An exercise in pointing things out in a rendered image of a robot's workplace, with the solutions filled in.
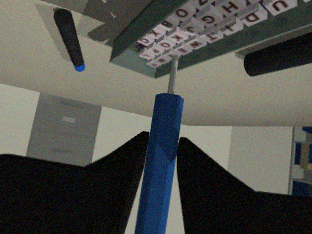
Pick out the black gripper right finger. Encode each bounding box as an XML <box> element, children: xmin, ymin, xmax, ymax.
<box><xmin>177</xmin><ymin>137</ymin><xmax>312</xmax><ymax>234</ymax></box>

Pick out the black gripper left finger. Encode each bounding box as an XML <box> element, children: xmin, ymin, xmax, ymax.
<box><xmin>0</xmin><ymin>131</ymin><xmax>150</xmax><ymax>234</ymax></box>

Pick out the blue stylus with grey tip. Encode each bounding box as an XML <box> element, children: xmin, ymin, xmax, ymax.
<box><xmin>135</xmin><ymin>55</ymin><xmax>184</xmax><ymax>234</ymax></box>

